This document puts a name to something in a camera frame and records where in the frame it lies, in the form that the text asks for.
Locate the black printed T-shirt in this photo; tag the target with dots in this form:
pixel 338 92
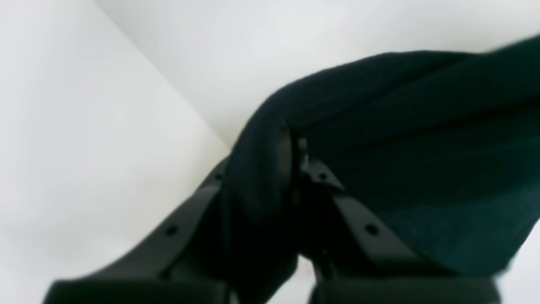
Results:
pixel 442 146

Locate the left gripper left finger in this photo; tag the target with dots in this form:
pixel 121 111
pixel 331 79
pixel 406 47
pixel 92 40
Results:
pixel 180 262

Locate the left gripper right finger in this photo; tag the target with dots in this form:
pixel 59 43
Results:
pixel 356 257

